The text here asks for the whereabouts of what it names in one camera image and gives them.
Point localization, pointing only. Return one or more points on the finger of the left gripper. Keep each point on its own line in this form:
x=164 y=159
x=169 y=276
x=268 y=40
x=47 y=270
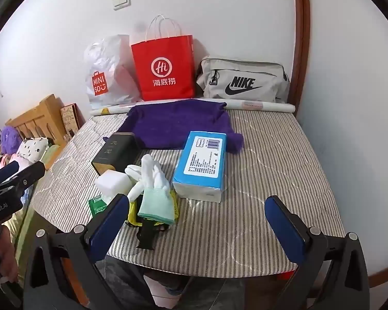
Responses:
x=22 y=179
x=5 y=171

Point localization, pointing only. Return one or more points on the rolled patterned paper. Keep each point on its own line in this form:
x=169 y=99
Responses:
x=231 y=104

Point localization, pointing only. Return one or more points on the white and green glove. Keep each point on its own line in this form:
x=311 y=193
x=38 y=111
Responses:
x=157 y=202

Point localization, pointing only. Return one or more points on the purple towel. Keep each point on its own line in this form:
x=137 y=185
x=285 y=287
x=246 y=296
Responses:
x=167 y=126

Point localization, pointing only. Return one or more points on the brown door frame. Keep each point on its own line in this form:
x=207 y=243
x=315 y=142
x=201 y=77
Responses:
x=301 y=52

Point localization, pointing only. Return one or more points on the white Miniso plastic bag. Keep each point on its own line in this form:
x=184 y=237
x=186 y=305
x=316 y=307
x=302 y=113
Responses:
x=110 y=77

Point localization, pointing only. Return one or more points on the person's left hand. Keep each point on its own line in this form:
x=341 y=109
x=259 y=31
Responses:
x=8 y=266

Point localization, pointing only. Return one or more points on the wooden headboard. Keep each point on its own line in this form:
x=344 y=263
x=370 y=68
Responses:
x=44 y=120

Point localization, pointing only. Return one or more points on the white wall switch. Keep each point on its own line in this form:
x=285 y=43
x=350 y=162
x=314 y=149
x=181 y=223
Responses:
x=120 y=4

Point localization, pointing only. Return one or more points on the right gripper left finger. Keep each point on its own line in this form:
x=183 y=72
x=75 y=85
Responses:
x=47 y=285

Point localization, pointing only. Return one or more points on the red Haidilao paper bag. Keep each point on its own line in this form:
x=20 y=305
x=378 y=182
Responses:
x=165 y=67

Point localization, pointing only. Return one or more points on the striped mattress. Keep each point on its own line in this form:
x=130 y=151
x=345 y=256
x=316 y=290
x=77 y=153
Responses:
x=229 y=239

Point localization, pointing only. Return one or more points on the blue tissue pack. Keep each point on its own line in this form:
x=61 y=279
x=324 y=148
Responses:
x=199 y=173

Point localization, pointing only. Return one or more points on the purple plush toy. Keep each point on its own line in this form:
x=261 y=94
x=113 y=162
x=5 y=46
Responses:
x=10 y=140

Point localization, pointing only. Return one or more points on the dark green tin box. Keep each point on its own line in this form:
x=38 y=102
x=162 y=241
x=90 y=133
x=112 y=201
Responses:
x=119 y=151

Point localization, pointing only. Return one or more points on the grey Nike bag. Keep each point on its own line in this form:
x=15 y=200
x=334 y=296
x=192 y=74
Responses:
x=230 y=78

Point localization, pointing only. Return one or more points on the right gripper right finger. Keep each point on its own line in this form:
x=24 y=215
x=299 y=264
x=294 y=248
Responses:
x=331 y=271

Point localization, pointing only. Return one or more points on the white sponge block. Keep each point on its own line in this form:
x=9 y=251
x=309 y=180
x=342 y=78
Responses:
x=111 y=183

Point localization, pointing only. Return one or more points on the green wet wipe packet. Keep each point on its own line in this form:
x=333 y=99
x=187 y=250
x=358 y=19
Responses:
x=97 y=205

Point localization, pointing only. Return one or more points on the yellow mesh pouch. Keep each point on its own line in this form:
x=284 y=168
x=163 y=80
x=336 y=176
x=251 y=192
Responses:
x=134 y=220

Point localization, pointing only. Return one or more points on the patterned notebook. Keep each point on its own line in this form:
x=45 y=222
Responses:
x=72 y=120

